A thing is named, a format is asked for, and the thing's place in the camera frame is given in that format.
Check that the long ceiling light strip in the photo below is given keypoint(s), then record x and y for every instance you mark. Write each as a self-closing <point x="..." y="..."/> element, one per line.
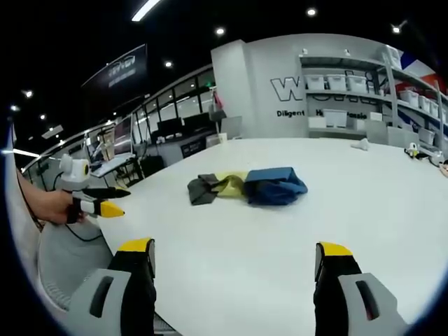
<point x="143" y="10"/>

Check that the blue yellow grey garment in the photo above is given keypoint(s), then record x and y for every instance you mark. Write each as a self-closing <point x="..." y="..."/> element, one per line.
<point x="273" y="187"/>

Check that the small white yellow device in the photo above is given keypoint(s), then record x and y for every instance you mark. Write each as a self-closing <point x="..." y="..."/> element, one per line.
<point x="413" y="150"/>

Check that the black box with label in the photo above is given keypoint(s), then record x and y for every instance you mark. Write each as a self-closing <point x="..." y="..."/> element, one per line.
<point x="192" y="147"/>

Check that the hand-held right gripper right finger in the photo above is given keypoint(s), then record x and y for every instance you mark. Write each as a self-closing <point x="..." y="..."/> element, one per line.
<point x="350" y="308"/>

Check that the person's left hand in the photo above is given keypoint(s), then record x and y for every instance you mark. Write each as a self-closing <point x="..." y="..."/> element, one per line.
<point x="54" y="208"/>

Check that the row of white storage bins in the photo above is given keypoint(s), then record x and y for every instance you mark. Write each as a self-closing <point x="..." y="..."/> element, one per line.
<point x="336" y="82"/>

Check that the white crumpled cloth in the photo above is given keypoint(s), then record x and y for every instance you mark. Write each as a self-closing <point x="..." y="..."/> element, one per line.
<point x="362" y="144"/>

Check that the grey metal shelf rack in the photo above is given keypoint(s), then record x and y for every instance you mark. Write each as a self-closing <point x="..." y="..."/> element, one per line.
<point x="393" y="101"/>

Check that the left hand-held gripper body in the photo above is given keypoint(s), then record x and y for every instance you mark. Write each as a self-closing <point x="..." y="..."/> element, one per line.
<point x="71" y="171"/>

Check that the dark hanging banner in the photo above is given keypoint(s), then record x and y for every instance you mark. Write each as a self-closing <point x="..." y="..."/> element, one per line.
<point x="122" y="68"/>

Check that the white side desk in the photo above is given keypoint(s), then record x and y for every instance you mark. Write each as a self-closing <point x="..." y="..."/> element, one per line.
<point x="112" y="164"/>

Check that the ceiling spot lights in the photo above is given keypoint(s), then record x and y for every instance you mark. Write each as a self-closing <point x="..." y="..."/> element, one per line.
<point x="311" y="12"/>

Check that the black computer monitor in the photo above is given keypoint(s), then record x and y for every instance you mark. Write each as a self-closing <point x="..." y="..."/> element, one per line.
<point x="196" y="122"/>
<point x="169" y="126"/>

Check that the red hanging bag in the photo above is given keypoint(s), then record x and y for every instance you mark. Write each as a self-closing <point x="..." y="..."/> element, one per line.
<point x="219" y="101"/>

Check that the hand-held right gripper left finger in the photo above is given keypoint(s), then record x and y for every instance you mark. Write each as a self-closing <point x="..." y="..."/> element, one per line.
<point x="105" y="308"/>

